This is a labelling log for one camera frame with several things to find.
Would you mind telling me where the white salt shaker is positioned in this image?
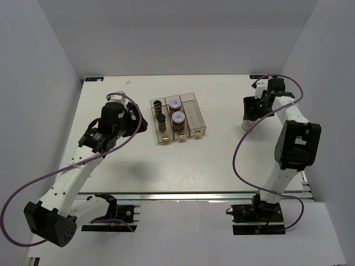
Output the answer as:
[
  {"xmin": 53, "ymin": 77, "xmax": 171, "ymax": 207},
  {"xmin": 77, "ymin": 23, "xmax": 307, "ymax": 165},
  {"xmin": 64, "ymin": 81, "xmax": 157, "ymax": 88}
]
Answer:
[{"xmin": 241, "ymin": 120, "xmax": 256, "ymax": 131}]

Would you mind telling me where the small black-cap spice bottle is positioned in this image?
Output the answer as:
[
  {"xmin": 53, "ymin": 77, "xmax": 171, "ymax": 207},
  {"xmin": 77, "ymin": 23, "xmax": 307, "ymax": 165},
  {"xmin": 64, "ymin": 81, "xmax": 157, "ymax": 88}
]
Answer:
[{"xmin": 156, "ymin": 113, "xmax": 166, "ymax": 132}]

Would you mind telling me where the brown jar white lid front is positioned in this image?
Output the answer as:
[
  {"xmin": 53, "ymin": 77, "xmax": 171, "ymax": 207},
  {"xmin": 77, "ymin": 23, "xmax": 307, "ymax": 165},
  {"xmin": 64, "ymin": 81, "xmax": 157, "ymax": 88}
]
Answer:
[{"xmin": 171, "ymin": 111, "xmax": 185, "ymax": 132}]

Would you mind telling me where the brown jar white lid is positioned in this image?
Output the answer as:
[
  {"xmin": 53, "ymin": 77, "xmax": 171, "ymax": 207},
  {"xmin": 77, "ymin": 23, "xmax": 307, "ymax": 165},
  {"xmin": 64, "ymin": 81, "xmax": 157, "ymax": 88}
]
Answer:
[
  {"xmin": 171, "ymin": 111, "xmax": 185, "ymax": 132},
  {"xmin": 169, "ymin": 98, "xmax": 182, "ymax": 115}
]

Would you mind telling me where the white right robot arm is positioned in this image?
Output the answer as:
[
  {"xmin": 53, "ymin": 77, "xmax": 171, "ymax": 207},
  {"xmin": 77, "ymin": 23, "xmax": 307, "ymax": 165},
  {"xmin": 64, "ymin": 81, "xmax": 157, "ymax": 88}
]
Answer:
[{"xmin": 241, "ymin": 76, "xmax": 322, "ymax": 221}]

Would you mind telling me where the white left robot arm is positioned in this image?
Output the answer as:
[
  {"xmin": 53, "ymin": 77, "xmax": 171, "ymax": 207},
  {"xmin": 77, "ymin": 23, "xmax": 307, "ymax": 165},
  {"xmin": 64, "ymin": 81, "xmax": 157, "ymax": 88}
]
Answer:
[{"xmin": 24, "ymin": 101, "xmax": 148, "ymax": 247}]

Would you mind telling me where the blue label sticker right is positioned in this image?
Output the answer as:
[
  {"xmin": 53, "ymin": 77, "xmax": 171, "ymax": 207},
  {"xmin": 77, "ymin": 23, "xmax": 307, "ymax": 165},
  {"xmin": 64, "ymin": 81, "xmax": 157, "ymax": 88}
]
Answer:
[{"xmin": 249, "ymin": 74, "xmax": 268, "ymax": 80}]

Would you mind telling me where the blue label sticker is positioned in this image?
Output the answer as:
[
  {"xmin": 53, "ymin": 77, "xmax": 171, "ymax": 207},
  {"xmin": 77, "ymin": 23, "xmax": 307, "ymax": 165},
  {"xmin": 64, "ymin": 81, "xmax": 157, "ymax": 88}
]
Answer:
[
  {"xmin": 249, "ymin": 74, "xmax": 268, "ymax": 80},
  {"xmin": 84, "ymin": 76, "xmax": 104, "ymax": 82}
]

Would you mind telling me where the left clear organizer bin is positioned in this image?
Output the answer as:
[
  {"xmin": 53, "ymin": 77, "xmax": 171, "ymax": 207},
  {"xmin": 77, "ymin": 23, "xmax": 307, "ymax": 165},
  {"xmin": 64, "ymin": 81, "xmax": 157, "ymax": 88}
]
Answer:
[{"xmin": 150, "ymin": 98, "xmax": 174, "ymax": 143}]

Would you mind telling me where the clear organizer bin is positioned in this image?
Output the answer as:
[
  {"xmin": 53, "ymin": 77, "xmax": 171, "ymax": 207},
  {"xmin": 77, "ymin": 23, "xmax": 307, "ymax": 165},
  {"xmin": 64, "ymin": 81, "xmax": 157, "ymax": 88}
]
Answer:
[
  {"xmin": 180, "ymin": 93, "xmax": 206, "ymax": 137},
  {"xmin": 165, "ymin": 95, "xmax": 189, "ymax": 139},
  {"xmin": 150, "ymin": 98, "xmax": 174, "ymax": 143}
]

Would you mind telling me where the blue label sticker left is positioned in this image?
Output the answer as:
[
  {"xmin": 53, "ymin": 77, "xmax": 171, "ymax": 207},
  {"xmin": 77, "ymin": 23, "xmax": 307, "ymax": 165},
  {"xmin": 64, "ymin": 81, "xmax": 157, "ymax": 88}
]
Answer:
[{"xmin": 84, "ymin": 76, "xmax": 104, "ymax": 82}]

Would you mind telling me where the middle clear organizer bin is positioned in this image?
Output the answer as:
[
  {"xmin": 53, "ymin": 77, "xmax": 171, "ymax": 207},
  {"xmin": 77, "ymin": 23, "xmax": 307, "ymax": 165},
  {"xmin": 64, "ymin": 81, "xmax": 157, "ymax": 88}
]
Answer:
[{"xmin": 165, "ymin": 95, "xmax": 189, "ymax": 139}]

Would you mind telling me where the right clear organizer bin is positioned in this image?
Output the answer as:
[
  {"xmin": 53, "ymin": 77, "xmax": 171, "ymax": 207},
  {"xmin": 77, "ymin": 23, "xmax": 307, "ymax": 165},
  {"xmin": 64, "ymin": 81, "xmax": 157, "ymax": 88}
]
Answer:
[{"xmin": 180, "ymin": 93, "xmax": 206, "ymax": 137}]

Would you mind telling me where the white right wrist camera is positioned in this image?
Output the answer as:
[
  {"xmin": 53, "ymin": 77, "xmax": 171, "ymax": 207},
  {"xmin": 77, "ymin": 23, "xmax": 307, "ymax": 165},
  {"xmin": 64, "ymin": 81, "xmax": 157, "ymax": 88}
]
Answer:
[{"xmin": 251, "ymin": 80, "xmax": 267, "ymax": 99}]

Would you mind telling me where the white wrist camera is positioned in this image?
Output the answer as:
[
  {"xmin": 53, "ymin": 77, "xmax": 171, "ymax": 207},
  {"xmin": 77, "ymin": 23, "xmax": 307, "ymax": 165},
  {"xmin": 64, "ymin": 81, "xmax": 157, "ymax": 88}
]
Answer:
[
  {"xmin": 251, "ymin": 80, "xmax": 267, "ymax": 99},
  {"xmin": 106, "ymin": 91, "xmax": 126, "ymax": 105}
]

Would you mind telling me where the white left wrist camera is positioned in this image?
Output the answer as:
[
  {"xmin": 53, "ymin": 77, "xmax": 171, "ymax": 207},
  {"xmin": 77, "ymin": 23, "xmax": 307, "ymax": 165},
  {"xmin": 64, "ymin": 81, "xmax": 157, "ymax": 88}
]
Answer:
[{"xmin": 106, "ymin": 91, "xmax": 126, "ymax": 105}]

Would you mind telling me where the aluminium table edge rail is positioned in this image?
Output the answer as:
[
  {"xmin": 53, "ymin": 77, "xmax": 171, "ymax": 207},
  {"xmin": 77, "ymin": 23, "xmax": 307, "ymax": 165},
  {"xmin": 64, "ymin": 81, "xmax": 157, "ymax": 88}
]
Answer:
[{"xmin": 74, "ymin": 191, "xmax": 314, "ymax": 202}]

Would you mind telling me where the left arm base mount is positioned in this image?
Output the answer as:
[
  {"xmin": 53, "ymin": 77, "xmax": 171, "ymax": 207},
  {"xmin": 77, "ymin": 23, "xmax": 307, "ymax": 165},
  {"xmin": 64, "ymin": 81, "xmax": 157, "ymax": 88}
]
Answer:
[{"xmin": 81, "ymin": 193, "xmax": 140, "ymax": 233}]

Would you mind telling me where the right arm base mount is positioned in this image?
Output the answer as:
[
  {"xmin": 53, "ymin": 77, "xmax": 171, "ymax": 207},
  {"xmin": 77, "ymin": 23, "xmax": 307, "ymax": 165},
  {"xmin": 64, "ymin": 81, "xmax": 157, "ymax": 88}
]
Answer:
[{"xmin": 225, "ymin": 204, "xmax": 286, "ymax": 236}]

